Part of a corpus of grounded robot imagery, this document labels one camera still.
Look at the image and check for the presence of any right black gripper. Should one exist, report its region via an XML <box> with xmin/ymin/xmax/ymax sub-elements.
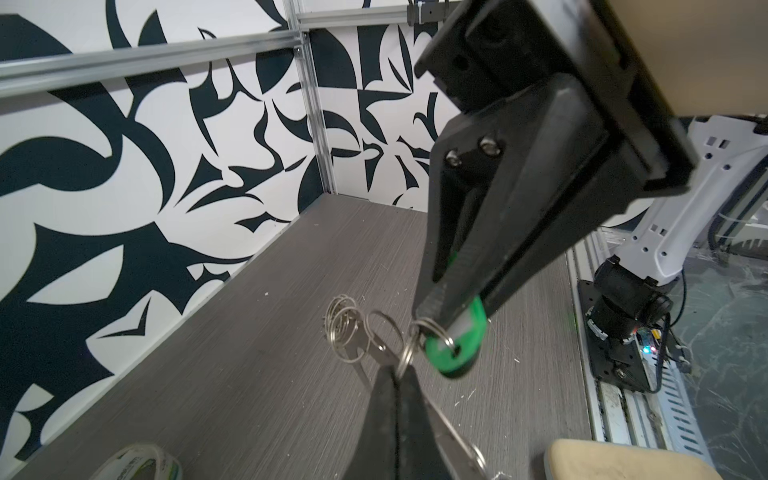
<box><xmin>412</xmin><ymin>1</ymin><xmax>698</xmax><ymax>318</ymax></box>

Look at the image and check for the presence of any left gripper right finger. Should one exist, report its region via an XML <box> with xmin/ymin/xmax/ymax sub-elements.
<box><xmin>397</xmin><ymin>366</ymin><xmax>451</xmax><ymax>480</ymax></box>

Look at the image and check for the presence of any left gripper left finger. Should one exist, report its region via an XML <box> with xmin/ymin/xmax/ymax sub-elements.
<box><xmin>343</xmin><ymin>366</ymin><xmax>399</xmax><ymax>479</ymax></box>

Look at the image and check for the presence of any green key tag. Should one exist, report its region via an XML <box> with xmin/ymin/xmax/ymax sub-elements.
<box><xmin>424</xmin><ymin>296</ymin><xmax>488</xmax><ymax>379</ymax></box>

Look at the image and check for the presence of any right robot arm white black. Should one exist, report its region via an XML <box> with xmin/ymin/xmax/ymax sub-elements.
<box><xmin>413</xmin><ymin>1</ymin><xmax>767</xmax><ymax>372</ymax></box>

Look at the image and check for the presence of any beige glasses case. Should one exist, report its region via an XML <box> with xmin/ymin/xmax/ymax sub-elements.
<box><xmin>543</xmin><ymin>439</ymin><xmax>721</xmax><ymax>480</ymax></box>

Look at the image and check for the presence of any patterned tape roll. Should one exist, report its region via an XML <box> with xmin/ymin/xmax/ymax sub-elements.
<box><xmin>91</xmin><ymin>443</ymin><xmax>183</xmax><ymax>480</ymax></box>

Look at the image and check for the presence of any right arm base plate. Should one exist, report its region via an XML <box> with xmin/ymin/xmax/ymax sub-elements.
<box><xmin>577</xmin><ymin>280</ymin><xmax>655</xmax><ymax>393</ymax></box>

